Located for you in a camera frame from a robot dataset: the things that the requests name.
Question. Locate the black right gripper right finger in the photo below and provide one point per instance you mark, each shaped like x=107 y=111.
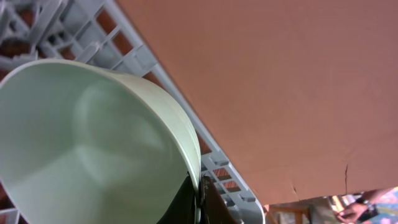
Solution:
x=213 y=208

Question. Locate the mint green bowl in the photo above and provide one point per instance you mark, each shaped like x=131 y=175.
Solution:
x=83 y=144

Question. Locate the person's hand in background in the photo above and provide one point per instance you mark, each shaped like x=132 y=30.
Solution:
x=351 y=213

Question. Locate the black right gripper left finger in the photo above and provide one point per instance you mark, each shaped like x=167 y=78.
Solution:
x=182 y=210

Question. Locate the grey dishwasher rack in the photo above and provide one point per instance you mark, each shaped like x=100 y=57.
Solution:
x=98 y=33

